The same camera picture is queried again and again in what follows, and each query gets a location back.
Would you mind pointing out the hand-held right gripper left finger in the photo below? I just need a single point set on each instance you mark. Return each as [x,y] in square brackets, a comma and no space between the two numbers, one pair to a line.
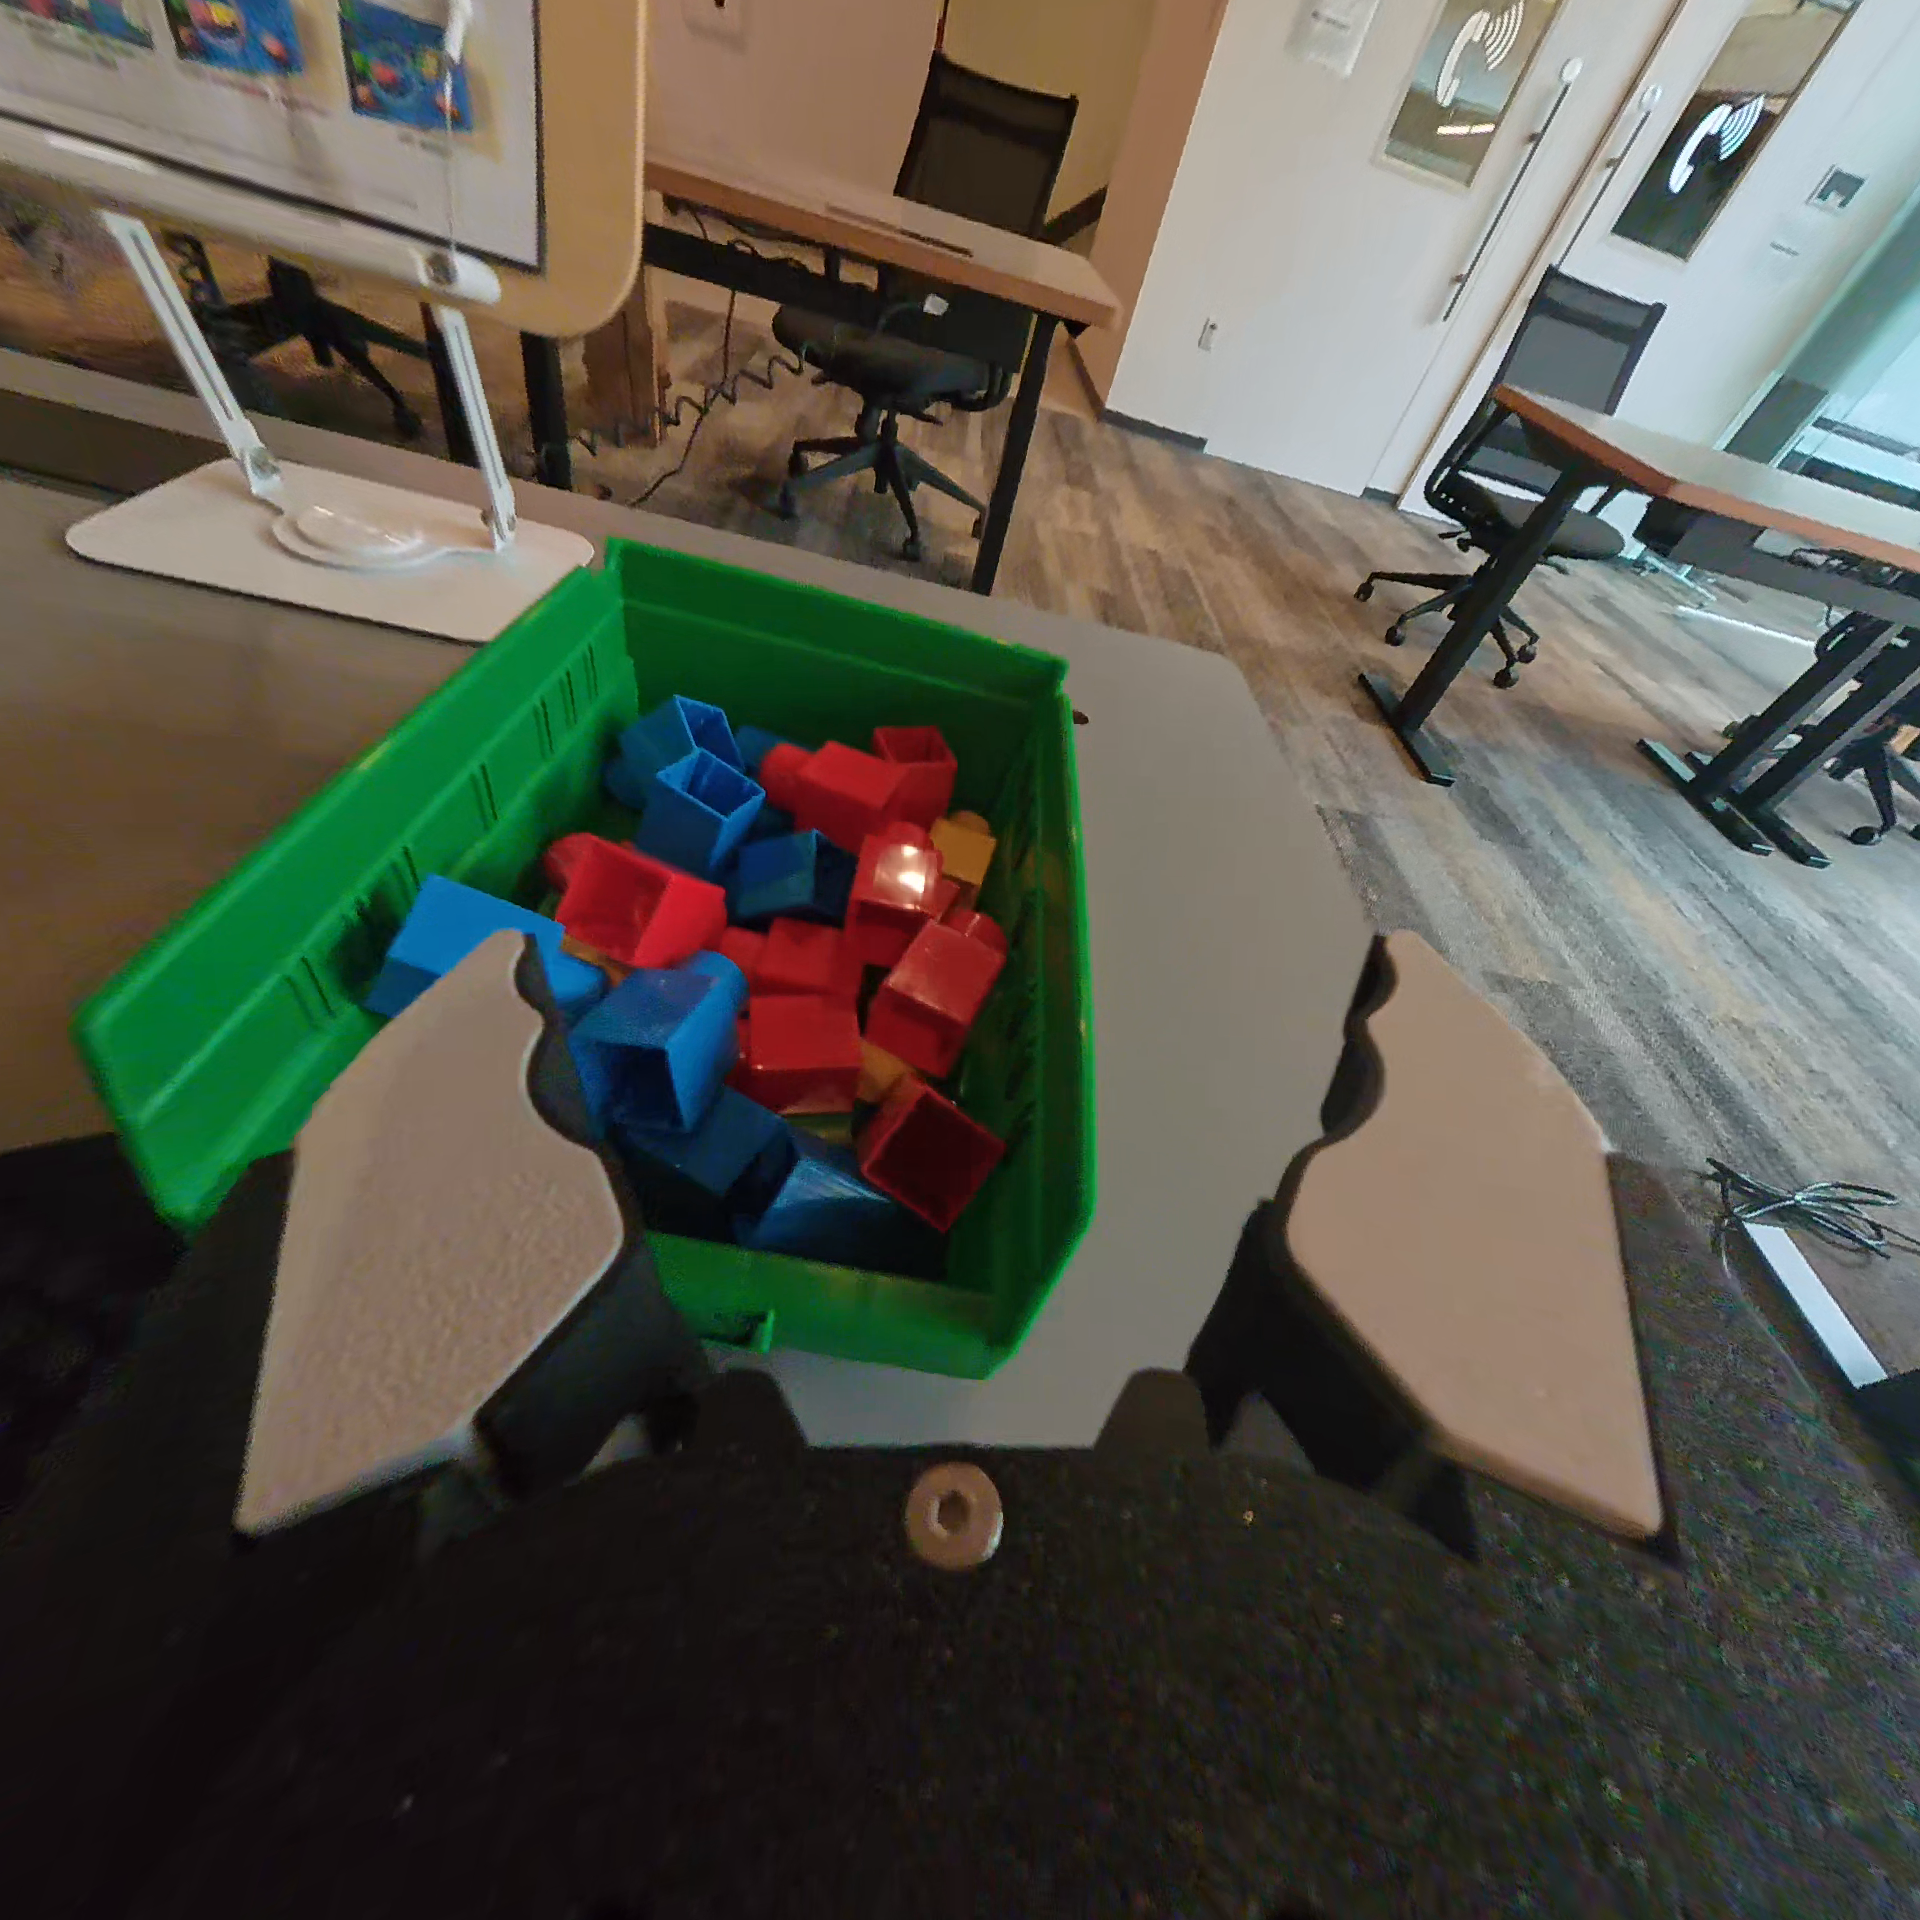
[435,1228]

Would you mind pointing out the wooden desk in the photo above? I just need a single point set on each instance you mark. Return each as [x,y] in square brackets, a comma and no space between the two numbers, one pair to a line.
[1679,464]
[961,250]

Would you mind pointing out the white poster stand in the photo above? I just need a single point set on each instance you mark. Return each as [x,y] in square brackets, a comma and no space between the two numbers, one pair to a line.
[180,525]

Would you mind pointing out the green plastic bin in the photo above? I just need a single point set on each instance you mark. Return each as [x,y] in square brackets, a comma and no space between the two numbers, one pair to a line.
[300,973]

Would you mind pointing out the black office chair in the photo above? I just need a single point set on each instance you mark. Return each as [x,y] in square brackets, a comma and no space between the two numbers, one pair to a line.
[900,361]
[1547,525]
[313,325]
[1882,766]

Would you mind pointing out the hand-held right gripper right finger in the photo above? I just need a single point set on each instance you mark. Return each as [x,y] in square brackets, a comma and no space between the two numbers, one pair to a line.
[1482,1261]

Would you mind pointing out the pile of blocks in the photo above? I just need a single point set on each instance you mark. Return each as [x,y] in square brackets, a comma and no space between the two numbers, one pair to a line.
[795,1021]

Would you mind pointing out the phone icon door window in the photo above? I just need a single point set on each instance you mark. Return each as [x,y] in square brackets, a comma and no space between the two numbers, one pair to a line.
[1476,76]
[1726,136]

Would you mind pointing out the black quilted wrist pad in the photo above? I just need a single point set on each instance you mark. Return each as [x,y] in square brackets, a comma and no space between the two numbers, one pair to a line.
[76,1290]

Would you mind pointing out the instruction poster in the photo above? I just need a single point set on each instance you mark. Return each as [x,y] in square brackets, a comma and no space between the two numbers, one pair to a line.
[227,107]

